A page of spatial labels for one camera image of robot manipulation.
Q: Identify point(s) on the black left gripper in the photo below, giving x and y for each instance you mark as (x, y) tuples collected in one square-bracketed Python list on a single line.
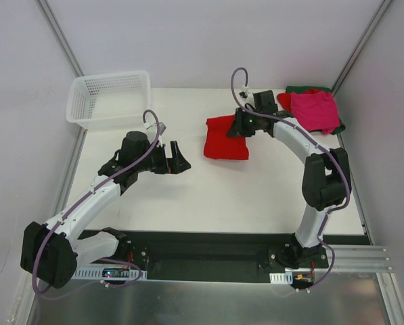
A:
[(170, 158)]

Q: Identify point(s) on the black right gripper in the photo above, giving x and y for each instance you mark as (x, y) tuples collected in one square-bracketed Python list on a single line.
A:
[(241, 121)]

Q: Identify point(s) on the red t shirt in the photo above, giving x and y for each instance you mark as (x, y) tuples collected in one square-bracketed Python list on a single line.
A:
[(284, 100), (220, 147)]

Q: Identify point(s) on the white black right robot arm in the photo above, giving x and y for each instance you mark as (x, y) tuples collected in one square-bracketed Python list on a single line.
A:
[(326, 182)]

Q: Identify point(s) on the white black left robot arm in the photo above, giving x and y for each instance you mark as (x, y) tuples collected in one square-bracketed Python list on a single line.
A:
[(54, 250)]

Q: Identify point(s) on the folded red t shirt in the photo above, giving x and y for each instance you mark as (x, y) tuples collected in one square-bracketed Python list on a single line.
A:
[(284, 100)]

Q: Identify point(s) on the folded pink t shirt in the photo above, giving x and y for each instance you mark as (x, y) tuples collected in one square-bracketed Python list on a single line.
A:
[(325, 123)]

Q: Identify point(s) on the white perforated plastic basket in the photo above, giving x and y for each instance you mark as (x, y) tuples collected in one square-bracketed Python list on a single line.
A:
[(109, 101)]

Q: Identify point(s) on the folded green t shirt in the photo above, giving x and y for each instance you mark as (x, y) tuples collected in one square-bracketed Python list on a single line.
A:
[(300, 89)]

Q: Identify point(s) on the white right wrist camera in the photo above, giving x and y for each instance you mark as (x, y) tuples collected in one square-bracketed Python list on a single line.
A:
[(246, 95)]

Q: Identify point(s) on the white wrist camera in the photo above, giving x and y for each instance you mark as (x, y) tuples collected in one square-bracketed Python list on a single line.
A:
[(154, 132), (246, 95)]

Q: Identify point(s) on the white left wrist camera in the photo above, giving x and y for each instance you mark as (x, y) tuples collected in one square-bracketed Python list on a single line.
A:
[(154, 132)]

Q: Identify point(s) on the aluminium side rail left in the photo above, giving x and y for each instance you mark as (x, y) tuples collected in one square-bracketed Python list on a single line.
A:
[(69, 172)]

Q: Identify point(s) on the aluminium side rail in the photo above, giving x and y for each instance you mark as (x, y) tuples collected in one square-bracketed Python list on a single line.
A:
[(69, 172), (351, 221)]

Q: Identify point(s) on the aluminium side rail right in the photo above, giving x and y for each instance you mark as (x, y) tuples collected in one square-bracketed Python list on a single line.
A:
[(351, 221)]

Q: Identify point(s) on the left white cable duct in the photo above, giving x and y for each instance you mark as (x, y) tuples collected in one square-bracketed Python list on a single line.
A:
[(108, 273)]

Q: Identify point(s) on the white cable duct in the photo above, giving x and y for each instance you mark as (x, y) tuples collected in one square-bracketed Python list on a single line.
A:
[(108, 273), (281, 278)]

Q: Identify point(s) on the right white cable duct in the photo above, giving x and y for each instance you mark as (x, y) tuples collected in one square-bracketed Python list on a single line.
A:
[(281, 278)]

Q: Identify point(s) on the aluminium frame post right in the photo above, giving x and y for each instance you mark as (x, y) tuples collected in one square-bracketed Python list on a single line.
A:
[(373, 24)]

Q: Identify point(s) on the aluminium frame post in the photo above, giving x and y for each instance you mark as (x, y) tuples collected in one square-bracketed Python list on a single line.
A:
[(373, 24), (59, 36)]

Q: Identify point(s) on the aluminium frame post left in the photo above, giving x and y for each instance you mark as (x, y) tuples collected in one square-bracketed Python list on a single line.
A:
[(59, 36)]

